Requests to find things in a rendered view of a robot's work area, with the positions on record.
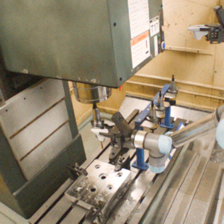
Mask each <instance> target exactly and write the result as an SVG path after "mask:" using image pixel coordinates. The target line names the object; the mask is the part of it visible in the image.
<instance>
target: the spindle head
mask: <svg viewBox="0 0 224 224"><path fill-rule="evenodd" d="M161 9H163V3H162V0H148V17H149V20H150V19H153V18H155V17H157V16H158V27H159V32H157V33H156V34H154V35H153V36H151V34H150V29H148V30H147V31H149V49H150V55H149V56H148V57H147V58H146V59H145V60H144V61H142V62H141V63H139V64H138V65H137V66H136V67H134V68H133V63H132V48H131V40H133V39H134V38H136V37H137V36H140V35H142V34H143V33H145V32H147V31H144V32H143V33H141V34H139V35H137V36H135V37H134V38H132V39H131V26H130V18H129V4H128V0H0V59H1V62H2V66H3V68H4V71H5V72H8V73H10V72H11V73H16V74H24V75H29V76H37V77H42V78H51V79H56V80H62V81H71V82H76V83H82V84H88V85H94V86H100V87H106V88H113V89H117V88H119V87H120V86H121V85H123V84H124V83H125V82H126V81H127V80H128V79H129V78H131V77H132V76H133V75H134V74H135V73H137V72H138V71H139V70H141V69H142V68H143V67H144V66H145V65H146V64H148V63H149V62H150V61H151V60H152V59H153V58H154V57H156V56H157V55H156V56H155V44H154V37H156V36H158V34H160V40H158V37H157V43H158V41H160V47H158V46H157V48H158V50H159V48H160V50H161V29H160V10H161ZM161 52H162V50H161ZM158 54H159V53H158Z"/></svg>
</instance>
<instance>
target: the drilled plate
mask: <svg viewBox="0 0 224 224"><path fill-rule="evenodd" d="M100 166H101V167H100ZM114 169H115V165H112V164H108V163H106V162H103V161H100V160H97V159H95V160H94V161H93V162H92V163H91V164H90V165H89V167H88V168H87V169H86V171H87V172H88V174H87V175H81V176H80V177H78V178H77V180H76V181H75V182H73V183H72V185H71V186H70V187H69V188H68V189H67V190H66V191H65V192H64V194H65V197H66V199H68V200H70V201H72V202H74V203H76V204H78V205H80V206H83V207H85V208H86V209H88V210H90V211H91V210H92V209H93V207H94V203H96V202H97V203H98V202H102V201H103V202H105V206H104V208H103V209H102V210H101V212H100V213H99V215H101V216H103V215H104V214H105V213H106V211H107V210H108V209H109V207H110V206H111V205H112V203H113V202H114V201H115V199H116V198H117V197H118V195H119V194H120V192H121V191H122V190H123V188H124V187H125V185H126V184H127V183H128V181H129V180H130V178H131V174H132V172H131V171H129V170H126V169H123V168H121V169H120V170H119V171H120V172H119V171H115V170H114ZM113 171H115V172H116V173H115V172H113ZM108 175H109V176H108ZM116 175H117V176H116ZM86 181H87V182H86ZM91 184H93V185H91ZM97 187H98V188H97ZM79 188H80V189H79ZM80 190H81V191H80ZM79 191H80V192H79ZM99 194H101V195H102V196H101V195H99ZM88 197H89V198H88ZM96 197H97V198H96ZM102 197H103V199H102ZM95 198H96V201H95Z"/></svg>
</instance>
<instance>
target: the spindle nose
mask: <svg viewBox="0 0 224 224"><path fill-rule="evenodd" d="M72 87H73V92H74V96H75V99H76V101H78V102H79V103H82V104H97V103H101V102H104V101H105V100H106V99H108V98H109V97H110V96H111V95H112V88H109V87H103V86H97V85H91V84H85V83H79V82H73V81H72Z"/></svg>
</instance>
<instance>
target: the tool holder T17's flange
mask: <svg viewBox="0 0 224 224"><path fill-rule="evenodd" d="M90 124H91V127H92V128H93V129H101V128H103V125H105V119H104V118H103V117H102V121H101V122H99V123H94V122H93V121H92V120H91V121H90Z"/></svg>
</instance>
